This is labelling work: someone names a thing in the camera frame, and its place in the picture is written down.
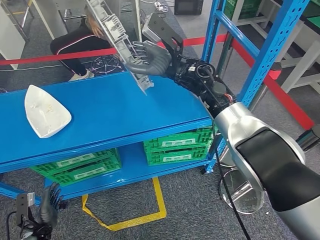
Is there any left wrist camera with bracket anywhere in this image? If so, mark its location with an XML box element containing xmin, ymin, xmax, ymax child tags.
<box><xmin>16</xmin><ymin>192</ymin><xmax>35</xmax><ymax>229</ymax></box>

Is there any dark stanchion pole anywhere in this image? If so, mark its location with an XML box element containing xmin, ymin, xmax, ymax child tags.
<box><xmin>216</xmin><ymin>36</ymin><xmax>233</xmax><ymax>79</ymax></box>

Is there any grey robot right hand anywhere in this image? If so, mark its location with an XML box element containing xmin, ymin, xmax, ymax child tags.
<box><xmin>125</xmin><ymin>40</ymin><xmax>174</xmax><ymax>79</ymax></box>

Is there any blue metal shelf rack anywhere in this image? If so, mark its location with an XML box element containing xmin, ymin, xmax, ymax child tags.
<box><xmin>0</xmin><ymin>0</ymin><xmax>311</xmax><ymax>206</ymax></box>

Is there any white plastic shell part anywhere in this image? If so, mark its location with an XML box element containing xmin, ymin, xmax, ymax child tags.
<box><xmin>24</xmin><ymin>84</ymin><xmax>72</xmax><ymax>139</ymax></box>

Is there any grey plastic wheel hubcap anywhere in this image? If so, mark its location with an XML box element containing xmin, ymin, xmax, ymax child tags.
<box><xmin>85</xmin><ymin>0</ymin><xmax>155</xmax><ymax>97</ymax></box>

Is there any white cabinet panel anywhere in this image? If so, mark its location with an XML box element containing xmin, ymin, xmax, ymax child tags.
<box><xmin>0</xmin><ymin>6</ymin><xmax>27</xmax><ymax>71</ymax></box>

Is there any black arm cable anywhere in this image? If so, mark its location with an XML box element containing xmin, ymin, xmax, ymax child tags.
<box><xmin>212</xmin><ymin>125</ymin><xmax>252</xmax><ymax>240</ymax></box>

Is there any chrome star chair base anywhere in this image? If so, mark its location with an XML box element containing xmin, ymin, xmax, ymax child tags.
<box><xmin>90</xmin><ymin>55</ymin><xmax>126</xmax><ymax>75</ymax></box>

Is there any red barrier belt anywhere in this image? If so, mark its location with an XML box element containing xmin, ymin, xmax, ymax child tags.
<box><xmin>231</xmin><ymin>39</ymin><xmax>315</xmax><ymax>131</ymax></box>
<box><xmin>0</xmin><ymin>33</ymin><xmax>228</xmax><ymax>67</ymax></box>

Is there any white power strip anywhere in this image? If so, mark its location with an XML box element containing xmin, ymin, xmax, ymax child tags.
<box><xmin>154</xmin><ymin>1</ymin><xmax>168</xmax><ymax>12</ymax></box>

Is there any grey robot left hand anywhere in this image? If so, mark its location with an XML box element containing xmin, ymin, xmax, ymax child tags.
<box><xmin>38</xmin><ymin>182</ymin><xmax>64</xmax><ymax>229</ymax></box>

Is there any white workbench frame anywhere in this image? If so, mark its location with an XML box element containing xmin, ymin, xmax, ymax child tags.
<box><xmin>231</xmin><ymin>0</ymin><xmax>320</xmax><ymax>97</ymax></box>

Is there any green crate stack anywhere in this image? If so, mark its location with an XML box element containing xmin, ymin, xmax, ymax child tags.
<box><xmin>223</xmin><ymin>0</ymin><xmax>263</xmax><ymax>21</ymax></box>

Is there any green folding crate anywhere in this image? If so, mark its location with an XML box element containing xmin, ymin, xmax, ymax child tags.
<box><xmin>29</xmin><ymin>148</ymin><xmax>122</xmax><ymax>187</ymax></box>
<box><xmin>143</xmin><ymin>126</ymin><xmax>216</xmax><ymax>167</ymax></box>

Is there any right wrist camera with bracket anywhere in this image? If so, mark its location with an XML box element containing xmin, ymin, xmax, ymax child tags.
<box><xmin>141</xmin><ymin>12</ymin><xmax>184</xmax><ymax>64</ymax></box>

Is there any white table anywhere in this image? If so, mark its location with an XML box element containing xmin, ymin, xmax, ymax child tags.
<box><xmin>31</xmin><ymin>0</ymin><xmax>143</xmax><ymax>44</ymax></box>

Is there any person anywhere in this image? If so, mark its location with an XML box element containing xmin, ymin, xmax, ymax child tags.
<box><xmin>50</xmin><ymin>13</ymin><xmax>113</xmax><ymax>83</ymax></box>

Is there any black microwave oven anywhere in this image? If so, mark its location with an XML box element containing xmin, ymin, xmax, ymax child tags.
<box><xmin>174</xmin><ymin>0</ymin><xmax>205</xmax><ymax>16</ymax></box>

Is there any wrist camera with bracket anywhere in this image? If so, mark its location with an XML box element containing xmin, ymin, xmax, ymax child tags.
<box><xmin>141</xmin><ymin>12</ymin><xmax>184</xmax><ymax>64</ymax></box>
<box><xmin>16</xmin><ymin>192</ymin><xmax>35</xmax><ymax>229</ymax></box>

